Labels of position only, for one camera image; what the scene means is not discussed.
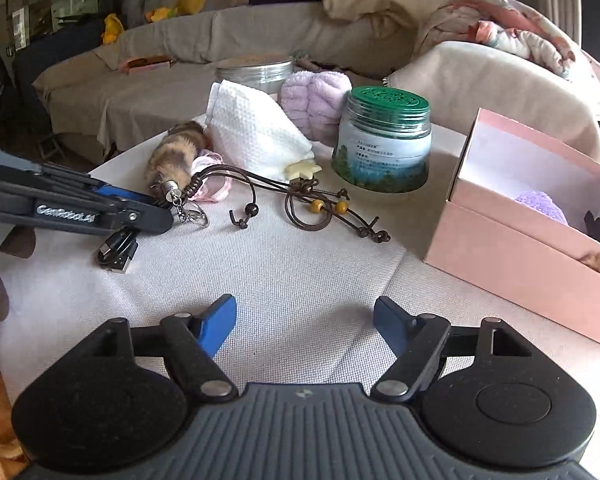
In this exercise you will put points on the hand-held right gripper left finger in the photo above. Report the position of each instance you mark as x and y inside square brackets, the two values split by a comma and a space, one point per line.
[219, 325]

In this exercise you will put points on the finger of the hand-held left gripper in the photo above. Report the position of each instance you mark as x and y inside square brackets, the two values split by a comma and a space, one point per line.
[122, 194]
[130, 217]

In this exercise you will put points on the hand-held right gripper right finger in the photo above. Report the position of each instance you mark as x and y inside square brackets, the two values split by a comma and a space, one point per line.
[391, 325]

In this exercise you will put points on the pink cardboard box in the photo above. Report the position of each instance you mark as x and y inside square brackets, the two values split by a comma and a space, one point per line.
[490, 255]

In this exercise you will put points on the person's left hand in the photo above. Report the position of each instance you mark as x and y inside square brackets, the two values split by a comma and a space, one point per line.
[17, 242]

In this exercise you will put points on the pink scrunchie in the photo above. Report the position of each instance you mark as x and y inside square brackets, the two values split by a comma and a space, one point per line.
[212, 190]

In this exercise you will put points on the beige covered sofa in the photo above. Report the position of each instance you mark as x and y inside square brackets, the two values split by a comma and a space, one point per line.
[180, 95]

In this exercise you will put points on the flat pink packet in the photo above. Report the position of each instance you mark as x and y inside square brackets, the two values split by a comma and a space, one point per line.
[147, 63]

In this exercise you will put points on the white waffle cloth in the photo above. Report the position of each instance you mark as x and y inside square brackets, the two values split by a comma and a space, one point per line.
[250, 125]

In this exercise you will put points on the small yellow plush toy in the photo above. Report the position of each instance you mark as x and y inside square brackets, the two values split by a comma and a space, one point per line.
[112, 30]

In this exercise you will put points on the white star-shaped piece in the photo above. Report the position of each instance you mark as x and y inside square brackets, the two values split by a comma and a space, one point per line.
[302, 170]

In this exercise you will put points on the round metal tin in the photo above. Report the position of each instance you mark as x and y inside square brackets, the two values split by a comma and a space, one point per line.
[255, 72]

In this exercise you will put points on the green lid glass jar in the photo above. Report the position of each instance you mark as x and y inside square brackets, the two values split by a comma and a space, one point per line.
[382, 145]

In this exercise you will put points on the yellow green plush toy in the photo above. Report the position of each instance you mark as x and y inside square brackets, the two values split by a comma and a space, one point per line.
[161, 14]

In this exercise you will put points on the purple fluffy ball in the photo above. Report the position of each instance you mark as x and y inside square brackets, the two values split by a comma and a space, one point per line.
[542, 205]

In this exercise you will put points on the purple fluffy headband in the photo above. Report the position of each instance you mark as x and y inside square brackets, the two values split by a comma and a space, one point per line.
[315, 102]

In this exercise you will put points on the brown fluffy pompom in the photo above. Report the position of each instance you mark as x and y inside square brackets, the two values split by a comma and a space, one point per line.
[597, 262]

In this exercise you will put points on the pink printed blanket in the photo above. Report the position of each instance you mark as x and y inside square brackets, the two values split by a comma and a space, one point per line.
[525, 25]

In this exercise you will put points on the white ribbed panel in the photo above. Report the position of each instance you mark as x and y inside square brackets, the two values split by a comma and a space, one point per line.
[560, 0]

